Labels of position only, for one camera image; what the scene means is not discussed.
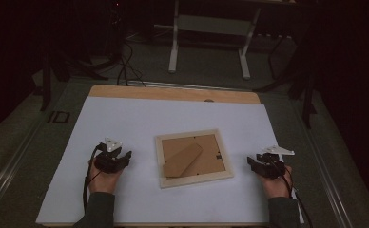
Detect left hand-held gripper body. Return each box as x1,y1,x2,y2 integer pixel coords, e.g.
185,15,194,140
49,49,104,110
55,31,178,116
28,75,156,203
93,136,126,175

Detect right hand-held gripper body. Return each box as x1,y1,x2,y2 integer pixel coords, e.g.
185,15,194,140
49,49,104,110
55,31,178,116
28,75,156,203
256,145,296,181

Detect wooden picture frame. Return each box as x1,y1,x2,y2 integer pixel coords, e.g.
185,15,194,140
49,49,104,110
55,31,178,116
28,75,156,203
155,128,235,190

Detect person's left hand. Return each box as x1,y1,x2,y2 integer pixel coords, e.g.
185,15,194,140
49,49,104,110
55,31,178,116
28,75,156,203
87,156,125,195

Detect person's right hand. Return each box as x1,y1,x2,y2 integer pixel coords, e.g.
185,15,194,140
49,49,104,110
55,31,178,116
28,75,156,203
257,164,293,200

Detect white table sheet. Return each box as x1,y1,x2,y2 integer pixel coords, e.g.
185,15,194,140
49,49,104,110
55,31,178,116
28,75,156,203
35,95,304,225

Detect dark tripod stand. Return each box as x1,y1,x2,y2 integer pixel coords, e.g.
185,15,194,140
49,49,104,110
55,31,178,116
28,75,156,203
253,29,320,129
39,44,110,112

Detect white metal stand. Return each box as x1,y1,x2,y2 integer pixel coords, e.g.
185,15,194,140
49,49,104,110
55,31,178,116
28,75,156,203
167,0,262,80

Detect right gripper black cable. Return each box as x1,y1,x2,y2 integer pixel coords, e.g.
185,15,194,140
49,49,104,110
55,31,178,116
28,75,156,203
269,158,314,228

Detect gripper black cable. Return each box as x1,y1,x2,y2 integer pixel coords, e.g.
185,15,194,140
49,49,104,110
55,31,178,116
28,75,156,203
82,143,104,214
269,158,314,228

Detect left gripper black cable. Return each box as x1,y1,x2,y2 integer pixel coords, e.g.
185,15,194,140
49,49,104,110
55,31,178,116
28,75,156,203
82,143,104,214

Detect metal floor rail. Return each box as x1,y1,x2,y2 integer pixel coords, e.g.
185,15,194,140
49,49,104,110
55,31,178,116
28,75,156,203
291,101,355,228
0,122,43,217

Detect black floor cables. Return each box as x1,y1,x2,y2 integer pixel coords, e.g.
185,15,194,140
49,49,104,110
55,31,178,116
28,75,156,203
115,40,147,87

